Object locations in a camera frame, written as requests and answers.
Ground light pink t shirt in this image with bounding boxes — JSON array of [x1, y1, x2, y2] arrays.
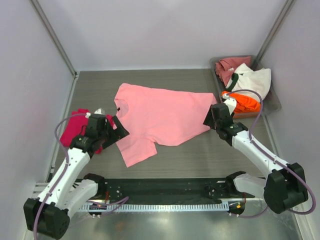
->
[[114, 83, 217, 167]]

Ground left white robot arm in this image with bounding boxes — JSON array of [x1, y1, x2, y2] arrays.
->
[[23, 109, 129, 240]]

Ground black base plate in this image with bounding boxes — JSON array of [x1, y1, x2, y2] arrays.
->
[[105, 178, 249, 205]]

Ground white slotted cable duct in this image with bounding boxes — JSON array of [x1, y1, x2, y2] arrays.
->
[[78, 201, 229, 214]]

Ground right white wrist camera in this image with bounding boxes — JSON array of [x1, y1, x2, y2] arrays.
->
[[223, 97, 237, 115]]

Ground aluminium frame post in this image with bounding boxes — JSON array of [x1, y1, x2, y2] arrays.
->
[[256, 0, 296, 62], [29, 0, 79, 78]]

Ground right aluminium frame post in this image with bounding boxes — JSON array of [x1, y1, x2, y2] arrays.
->
[[256, 0, 296, 62]]

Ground white t shirt green collar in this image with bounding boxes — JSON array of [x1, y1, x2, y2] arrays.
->
[[225, 63, 272, 103]]

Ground orange t shirt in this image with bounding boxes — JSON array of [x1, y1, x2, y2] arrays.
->
[[229, 93, 261, 114]]

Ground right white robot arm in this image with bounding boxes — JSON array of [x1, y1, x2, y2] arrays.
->
[[204, 103, 309, 214]]

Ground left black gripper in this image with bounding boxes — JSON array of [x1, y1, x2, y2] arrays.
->
[[97, 116, 129, 149]]

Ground left aluminium frame post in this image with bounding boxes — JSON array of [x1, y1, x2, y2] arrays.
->
[[29, 0, 79, 78]]

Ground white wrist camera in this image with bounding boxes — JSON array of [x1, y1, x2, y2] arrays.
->
[[85, 108, 105, 119], [223, 97, 237, 115]]

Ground grey plastic tray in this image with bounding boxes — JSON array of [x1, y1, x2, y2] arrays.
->
[[209, 55, 282, 119]]

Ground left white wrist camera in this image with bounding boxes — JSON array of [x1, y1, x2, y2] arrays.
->
[[85, 108, 105, 119]]

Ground folded magenta t shirt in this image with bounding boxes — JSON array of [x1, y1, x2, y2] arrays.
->
[[60, 108, 114, 155]]

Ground dusty rose t shirt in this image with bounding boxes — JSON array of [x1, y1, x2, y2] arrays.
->
[[215, 56, 252, 87]]

